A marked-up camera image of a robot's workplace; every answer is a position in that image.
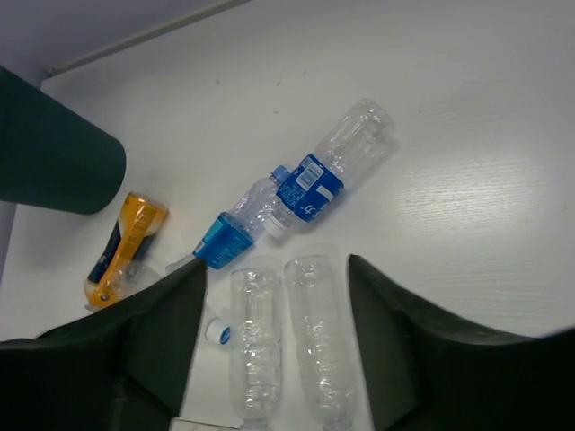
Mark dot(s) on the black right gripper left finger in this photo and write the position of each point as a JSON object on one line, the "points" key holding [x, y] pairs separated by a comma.
{"points": [[123, 368]]}

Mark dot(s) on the white blue bottle cap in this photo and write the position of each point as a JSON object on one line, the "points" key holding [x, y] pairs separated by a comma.
{"points": [[218, 332]]}

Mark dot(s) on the light blue label bottle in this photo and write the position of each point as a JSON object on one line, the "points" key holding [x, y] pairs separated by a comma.
{"points": [[236, 230]]}

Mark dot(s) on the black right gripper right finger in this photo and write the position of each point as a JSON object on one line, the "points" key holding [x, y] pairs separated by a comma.
{"points": [[427, 368]]}

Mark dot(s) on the clear bottle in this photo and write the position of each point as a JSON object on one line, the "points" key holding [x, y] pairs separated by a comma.
{"points": [[323, 342], [255, 369]]}

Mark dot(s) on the clear bottle right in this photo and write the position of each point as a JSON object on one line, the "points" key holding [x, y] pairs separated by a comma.
{"points": [[323, 342]]}

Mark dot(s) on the crushed orange label bottle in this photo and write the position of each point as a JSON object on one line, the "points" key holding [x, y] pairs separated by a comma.
{"points": [[139, 221]]}

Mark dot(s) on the clear bottle left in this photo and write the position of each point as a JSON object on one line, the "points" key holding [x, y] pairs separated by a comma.
{"points": [[255, 369]]}

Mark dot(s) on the dark blue label bottle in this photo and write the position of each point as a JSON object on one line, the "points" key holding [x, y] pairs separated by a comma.
{"points": [[357, 145]]}

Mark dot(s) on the dark green plastic bin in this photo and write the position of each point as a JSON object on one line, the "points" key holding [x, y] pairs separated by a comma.
{"points": [[53, 158]]}

